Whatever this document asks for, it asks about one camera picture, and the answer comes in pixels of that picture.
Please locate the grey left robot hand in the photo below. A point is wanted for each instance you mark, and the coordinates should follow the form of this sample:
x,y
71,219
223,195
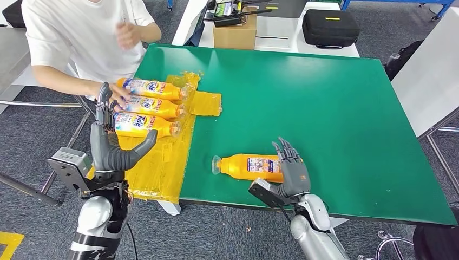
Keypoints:
x,y
107,154

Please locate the person's left hand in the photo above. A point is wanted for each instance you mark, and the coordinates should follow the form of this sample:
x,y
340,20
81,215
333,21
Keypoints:
x,y
128,35

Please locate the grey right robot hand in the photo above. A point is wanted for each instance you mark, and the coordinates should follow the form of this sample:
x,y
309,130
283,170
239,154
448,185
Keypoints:
x,y
296,177

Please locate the person's right hand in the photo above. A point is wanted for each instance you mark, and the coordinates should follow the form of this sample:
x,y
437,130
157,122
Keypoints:
x,y
120,95

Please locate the orange detergent bottle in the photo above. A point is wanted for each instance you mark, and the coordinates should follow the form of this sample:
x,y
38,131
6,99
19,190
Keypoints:
x,y
143,123
240,168
161,107
161,89

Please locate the person's left forearm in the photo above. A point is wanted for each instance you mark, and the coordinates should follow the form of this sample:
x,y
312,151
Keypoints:
x,y
150,33

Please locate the person's right forearm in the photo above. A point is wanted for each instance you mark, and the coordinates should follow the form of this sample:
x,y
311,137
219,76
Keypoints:
x,y
68,84

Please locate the person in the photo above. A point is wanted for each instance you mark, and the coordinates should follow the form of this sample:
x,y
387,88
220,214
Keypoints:
x,y
79,32

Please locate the yellow tape patch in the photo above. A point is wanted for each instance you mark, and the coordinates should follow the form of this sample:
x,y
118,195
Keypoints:
x,y
168,165

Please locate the dark blue folded device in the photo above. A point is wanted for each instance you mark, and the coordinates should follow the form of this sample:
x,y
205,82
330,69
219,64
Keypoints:
x,y
196,32

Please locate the white table leg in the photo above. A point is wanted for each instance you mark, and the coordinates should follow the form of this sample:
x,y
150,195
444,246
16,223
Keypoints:
x,y
170,209

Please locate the black remote controller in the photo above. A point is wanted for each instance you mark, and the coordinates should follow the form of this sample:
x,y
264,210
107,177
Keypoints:
x,y
226,16

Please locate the brown cardboard box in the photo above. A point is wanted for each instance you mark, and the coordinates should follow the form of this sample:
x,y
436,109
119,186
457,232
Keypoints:
x,y
233,37

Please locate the grey metal table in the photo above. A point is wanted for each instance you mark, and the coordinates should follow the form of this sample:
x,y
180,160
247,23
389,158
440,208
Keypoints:
x,y
12,54

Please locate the black carrying case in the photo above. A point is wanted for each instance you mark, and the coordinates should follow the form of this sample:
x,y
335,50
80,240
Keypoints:
x,y
330,30
14,14

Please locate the white table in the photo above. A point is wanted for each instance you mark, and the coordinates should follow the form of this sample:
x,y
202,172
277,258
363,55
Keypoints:
x,y
426,79
279,32

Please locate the black stool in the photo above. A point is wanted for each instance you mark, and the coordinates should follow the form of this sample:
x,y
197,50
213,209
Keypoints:
x,y
437,240

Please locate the black bag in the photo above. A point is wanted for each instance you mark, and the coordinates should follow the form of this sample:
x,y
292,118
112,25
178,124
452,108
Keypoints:
x,y
403,59

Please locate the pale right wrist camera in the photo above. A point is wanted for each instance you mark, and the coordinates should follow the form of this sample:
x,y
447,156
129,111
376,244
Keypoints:
x,y
263,192

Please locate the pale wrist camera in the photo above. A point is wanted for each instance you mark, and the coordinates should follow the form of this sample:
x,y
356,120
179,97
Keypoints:
x,y
68,167
263,192

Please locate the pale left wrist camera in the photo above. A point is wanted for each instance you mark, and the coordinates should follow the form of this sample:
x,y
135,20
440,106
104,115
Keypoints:
x,y
68,167

